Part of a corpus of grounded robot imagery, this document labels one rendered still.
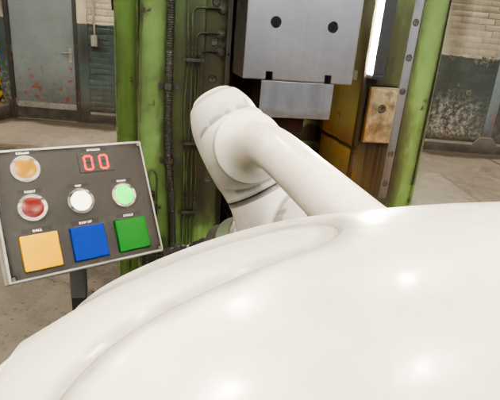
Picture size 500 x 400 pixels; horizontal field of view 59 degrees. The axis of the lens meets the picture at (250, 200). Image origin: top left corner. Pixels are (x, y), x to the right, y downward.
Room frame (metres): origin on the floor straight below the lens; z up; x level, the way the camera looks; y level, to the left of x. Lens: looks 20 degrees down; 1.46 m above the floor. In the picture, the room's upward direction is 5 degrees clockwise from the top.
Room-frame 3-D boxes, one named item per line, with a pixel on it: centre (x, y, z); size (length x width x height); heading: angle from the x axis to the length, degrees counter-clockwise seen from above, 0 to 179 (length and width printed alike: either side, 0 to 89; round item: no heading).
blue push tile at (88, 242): (0.89, 0.35, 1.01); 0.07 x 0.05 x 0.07; 128
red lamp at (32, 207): (0.87, 0.46, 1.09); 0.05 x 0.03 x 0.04; 103
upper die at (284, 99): (1.41, -0.05, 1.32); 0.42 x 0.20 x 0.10; 13
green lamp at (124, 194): (0.99, 0.30, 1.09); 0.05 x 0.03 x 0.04; 103
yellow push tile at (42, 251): (0.83, 0.43, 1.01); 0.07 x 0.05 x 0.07; 128
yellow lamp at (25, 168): (0.90, 0.48, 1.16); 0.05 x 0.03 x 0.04; 103
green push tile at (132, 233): (0.96, 0.27, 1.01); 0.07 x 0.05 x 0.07; 128
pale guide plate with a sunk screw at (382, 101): (1.40, -0.38, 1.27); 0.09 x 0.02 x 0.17; 103
